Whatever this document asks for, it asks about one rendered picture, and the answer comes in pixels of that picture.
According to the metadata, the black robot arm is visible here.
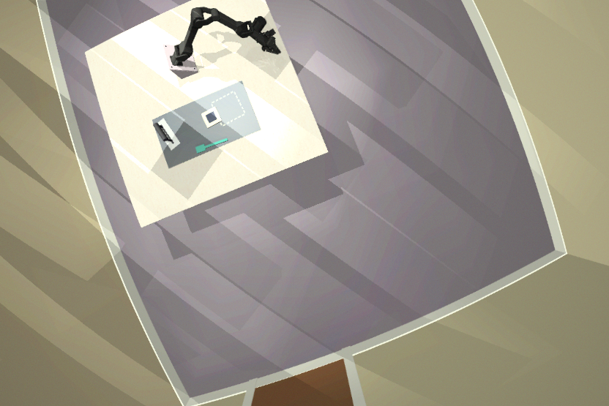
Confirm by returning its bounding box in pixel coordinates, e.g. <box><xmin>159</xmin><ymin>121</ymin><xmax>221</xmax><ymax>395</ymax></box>
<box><xmin>170</xmin><ymin>7</ymin><xmax>266</xmax><ymax>66</ymax></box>

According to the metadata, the cream square tile with dark blue center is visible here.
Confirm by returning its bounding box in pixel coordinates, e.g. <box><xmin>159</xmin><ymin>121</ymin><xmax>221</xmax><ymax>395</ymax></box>
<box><xmin>201</xmin><ymin>107</ymin><xmax>222</xmax><ymax>128</ymax></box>

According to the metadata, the teal flat trowel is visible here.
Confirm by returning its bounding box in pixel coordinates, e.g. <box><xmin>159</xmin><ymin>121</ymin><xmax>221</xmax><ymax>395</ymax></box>
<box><xmin>196</xmin><ymin>138</ymin><xmax>228</xmax><ymax>153</ymax></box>

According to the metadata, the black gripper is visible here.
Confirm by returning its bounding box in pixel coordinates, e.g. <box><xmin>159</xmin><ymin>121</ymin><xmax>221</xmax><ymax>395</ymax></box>
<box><xmin>255</xmin><ymin>32</ymin><xmax>281</xmax><ymax>55</ymax></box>

